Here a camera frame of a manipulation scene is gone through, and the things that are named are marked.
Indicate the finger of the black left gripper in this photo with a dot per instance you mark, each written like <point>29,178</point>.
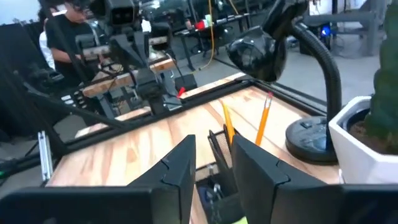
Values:
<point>124,46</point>
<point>142,43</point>

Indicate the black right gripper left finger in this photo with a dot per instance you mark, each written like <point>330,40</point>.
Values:
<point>124,205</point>

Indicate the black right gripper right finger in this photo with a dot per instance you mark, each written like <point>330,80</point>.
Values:
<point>280,202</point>

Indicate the yellow-green sticky note pad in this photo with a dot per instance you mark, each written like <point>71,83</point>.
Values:
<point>241,221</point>

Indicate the orange pencil with eraser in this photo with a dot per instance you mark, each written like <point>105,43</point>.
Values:
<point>228,123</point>
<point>264,119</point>

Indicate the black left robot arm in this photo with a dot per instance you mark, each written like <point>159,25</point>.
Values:
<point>149,87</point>

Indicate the black mesh desk organizer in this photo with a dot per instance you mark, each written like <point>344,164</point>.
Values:
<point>220,155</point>

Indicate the background wooden workbench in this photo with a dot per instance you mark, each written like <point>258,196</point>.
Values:
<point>124,79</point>

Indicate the red cup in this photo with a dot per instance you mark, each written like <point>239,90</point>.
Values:
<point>201,25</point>

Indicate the black floor box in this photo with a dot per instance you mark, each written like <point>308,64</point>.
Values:
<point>186,82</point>

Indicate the person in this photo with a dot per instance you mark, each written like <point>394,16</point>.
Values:
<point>66,37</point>

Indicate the white hexagonal plant pot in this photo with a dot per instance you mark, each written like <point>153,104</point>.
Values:
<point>357,161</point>

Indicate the black gooseneck desk lamp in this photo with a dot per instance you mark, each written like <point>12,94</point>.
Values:
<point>258,56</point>

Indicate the green cactus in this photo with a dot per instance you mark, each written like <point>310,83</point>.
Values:
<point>385,102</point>

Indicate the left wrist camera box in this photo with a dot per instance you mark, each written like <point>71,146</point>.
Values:
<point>119,14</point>

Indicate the black aluminium table frame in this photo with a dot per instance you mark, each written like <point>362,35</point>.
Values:
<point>199,99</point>

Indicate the silver metal bracket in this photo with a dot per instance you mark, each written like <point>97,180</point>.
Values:
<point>45,155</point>

